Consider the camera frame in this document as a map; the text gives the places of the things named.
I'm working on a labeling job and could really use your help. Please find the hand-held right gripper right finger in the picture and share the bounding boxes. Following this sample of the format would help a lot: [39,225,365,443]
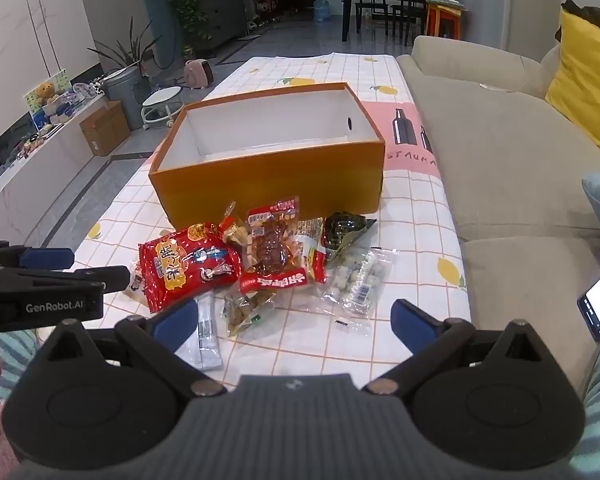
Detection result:
[362,299,576,396]

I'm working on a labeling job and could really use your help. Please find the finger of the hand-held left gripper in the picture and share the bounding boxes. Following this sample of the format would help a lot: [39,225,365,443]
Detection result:
[0,266,132,296]
[0,241,76,272]

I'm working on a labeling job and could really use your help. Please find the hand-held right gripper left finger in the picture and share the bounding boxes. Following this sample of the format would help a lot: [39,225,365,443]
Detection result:
[30,299,228,396]

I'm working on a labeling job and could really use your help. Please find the silver stick sachet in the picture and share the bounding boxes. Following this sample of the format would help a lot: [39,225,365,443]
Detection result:
[175,294,223,372]

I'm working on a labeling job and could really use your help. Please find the large red snack packet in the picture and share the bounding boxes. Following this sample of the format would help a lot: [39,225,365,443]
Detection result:
[138,222,243,314]

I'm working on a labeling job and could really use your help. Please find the clear packet of white candies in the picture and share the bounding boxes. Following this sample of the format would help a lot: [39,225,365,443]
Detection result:
[322,247,398,318]

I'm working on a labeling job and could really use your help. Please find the clear packet of brown snack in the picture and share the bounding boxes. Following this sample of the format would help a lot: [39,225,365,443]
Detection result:
[222,290,278,338]

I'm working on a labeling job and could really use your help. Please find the clear packet of brown sticks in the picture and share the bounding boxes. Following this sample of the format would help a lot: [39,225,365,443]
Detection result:
[219,202,261,271]

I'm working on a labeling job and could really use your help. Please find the dark green seaweed packet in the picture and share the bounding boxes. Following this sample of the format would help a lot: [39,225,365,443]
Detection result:
[322,211,378,263]

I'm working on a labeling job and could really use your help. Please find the red dried meat packet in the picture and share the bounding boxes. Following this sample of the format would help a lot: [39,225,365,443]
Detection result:
[239,196,313,293]

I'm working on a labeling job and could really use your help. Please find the orange cardboard box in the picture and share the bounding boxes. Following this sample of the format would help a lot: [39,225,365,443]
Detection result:
[148,81,385,226]

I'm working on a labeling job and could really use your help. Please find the white snack packet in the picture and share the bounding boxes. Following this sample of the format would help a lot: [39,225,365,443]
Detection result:
[127,265,151,306]

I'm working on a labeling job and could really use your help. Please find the white television cabinet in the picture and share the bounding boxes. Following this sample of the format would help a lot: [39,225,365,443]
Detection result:
[0,92,111,233]

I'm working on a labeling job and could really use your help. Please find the checked lemon print tablecloth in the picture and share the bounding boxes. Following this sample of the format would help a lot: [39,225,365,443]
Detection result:
[72,52,473,396]

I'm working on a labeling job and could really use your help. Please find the cluster of small toys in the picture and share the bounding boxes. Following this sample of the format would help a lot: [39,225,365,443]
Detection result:
[10,127,61,161]

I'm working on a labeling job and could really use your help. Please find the brown cardboard box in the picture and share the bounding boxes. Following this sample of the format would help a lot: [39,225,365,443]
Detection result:
[79,101,131,157]

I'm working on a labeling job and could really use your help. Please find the teddy bear picture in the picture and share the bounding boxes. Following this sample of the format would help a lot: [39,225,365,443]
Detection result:
[22,70,73,128]

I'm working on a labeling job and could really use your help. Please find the grey metal bin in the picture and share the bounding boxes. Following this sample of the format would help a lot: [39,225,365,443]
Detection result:
[101,66,148,131]

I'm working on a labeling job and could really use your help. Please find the beige sofa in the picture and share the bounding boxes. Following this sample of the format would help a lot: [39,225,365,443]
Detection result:
[396,35,600,396]

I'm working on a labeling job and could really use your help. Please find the white round stool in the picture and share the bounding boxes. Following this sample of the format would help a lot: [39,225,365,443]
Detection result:
[141,87,185,131]

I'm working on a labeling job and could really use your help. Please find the spiky potted plant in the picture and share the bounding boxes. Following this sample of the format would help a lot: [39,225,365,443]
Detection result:
[87,17,163,78]

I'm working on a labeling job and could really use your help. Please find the dark grey dresser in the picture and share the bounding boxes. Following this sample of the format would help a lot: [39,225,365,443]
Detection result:
[195,0,248,51]

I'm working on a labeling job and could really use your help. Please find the orange stool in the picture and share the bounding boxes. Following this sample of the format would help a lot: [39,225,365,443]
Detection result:
[425,2,463,41]

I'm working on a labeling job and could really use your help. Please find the yellow cushion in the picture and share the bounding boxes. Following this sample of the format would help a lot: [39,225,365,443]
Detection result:
[545,7,600,168]

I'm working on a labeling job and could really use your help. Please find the dark cushion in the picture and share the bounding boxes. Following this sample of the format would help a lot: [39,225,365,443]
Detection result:
[555,2,600,43]

